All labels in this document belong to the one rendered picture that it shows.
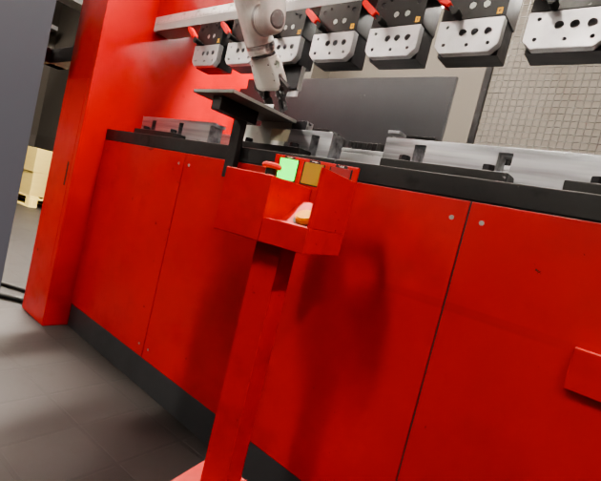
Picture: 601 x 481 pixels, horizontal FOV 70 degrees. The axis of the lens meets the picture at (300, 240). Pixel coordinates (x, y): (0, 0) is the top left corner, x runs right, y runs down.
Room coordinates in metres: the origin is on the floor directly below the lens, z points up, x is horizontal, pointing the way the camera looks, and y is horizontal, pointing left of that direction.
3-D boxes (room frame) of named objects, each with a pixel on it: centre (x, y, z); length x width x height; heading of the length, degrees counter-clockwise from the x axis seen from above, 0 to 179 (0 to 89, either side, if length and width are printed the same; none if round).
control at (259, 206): (0.84, 0.04, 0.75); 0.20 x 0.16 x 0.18; 62
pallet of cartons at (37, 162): (5.70, 3.57, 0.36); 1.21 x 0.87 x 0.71; 55
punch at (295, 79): (1.42, 0.16, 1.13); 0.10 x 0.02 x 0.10; 51
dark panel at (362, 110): (1.96, 0.02, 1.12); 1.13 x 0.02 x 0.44; 51
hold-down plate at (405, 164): (0.99, -0.28, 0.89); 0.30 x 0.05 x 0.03; 51
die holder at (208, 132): (1.76, 0.59, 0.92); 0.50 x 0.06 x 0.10; 51
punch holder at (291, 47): (1.43, 0.18, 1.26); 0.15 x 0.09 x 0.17; 51
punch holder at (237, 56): (1.56, 0.33, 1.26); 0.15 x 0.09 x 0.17; 51
